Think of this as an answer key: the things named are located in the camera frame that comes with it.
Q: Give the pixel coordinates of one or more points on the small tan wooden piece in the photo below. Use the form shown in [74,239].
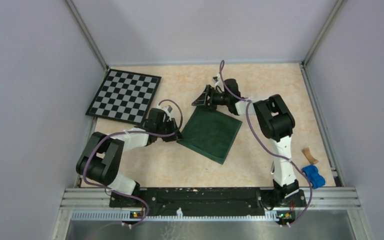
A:
[308,155]

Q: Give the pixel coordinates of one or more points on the blue toy car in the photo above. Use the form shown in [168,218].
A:
[313,175]

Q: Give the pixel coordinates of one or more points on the silver metal fork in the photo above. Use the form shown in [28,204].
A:
[272,170]

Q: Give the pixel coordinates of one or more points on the white toothed cable rail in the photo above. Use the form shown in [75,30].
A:
[127,216]

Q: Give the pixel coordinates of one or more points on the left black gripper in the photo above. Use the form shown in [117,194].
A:
[172,123]

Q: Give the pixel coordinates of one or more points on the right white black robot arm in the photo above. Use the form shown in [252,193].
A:
[275,121]

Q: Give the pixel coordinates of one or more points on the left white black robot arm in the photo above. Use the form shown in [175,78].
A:
[101,158]

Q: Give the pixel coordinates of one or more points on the dark green cloth napkin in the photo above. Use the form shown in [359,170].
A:
[210,134]

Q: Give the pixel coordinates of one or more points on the black grey checkerboard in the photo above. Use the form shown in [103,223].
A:
[124,96]

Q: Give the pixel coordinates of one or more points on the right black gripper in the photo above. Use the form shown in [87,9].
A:
[202,100]

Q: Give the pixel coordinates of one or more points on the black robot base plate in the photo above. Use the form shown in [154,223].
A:
[207,201]

